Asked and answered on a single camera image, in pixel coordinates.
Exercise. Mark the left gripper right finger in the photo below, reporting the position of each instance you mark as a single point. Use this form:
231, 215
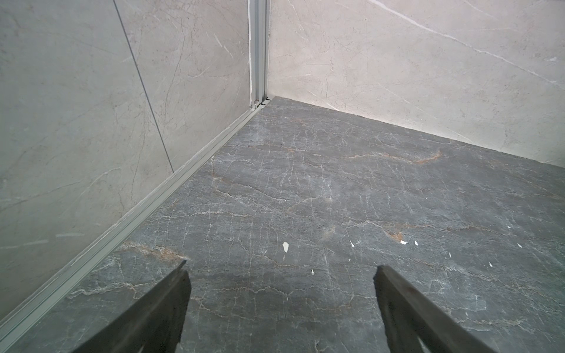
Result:
413, 322

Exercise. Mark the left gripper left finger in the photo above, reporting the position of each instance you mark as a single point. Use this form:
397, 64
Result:
154, 323

